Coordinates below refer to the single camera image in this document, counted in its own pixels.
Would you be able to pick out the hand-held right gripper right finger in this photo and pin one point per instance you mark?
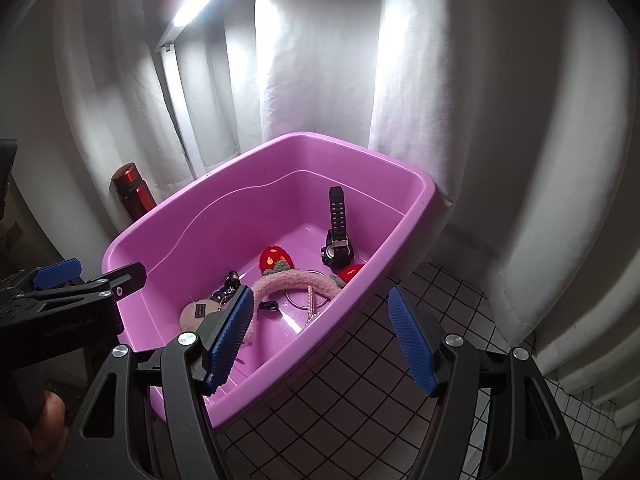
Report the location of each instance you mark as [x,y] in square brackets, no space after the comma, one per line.
[412,345]

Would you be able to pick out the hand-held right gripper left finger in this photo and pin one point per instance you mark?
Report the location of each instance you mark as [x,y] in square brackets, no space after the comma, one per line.
[227,340]

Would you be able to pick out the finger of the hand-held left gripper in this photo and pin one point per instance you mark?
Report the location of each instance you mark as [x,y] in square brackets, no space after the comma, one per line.
[122,281]
[57,271]

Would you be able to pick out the pink fuzzy strawberry headband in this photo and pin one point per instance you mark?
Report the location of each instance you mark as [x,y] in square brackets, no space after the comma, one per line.
[280,282]

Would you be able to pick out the pearl hair claw clip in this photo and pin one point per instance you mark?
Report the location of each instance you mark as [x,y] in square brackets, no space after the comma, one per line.
[311,305]

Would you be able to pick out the pink plastic tub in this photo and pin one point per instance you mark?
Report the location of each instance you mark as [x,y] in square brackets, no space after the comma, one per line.
[225,220]

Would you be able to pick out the black digital wrist watch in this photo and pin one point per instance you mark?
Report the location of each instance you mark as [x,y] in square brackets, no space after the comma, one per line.
[337,210]

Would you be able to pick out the person's left hand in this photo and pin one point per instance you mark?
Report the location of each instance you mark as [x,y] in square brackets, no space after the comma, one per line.
[47,420]

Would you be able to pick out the red metal bottle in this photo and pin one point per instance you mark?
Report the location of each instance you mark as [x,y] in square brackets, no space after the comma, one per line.
[132,195]

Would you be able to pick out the white light bar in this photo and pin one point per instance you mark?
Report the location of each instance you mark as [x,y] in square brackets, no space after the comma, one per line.
[200,2]

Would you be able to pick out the white curtain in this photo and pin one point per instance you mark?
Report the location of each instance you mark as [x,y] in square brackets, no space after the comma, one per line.
[325,60]

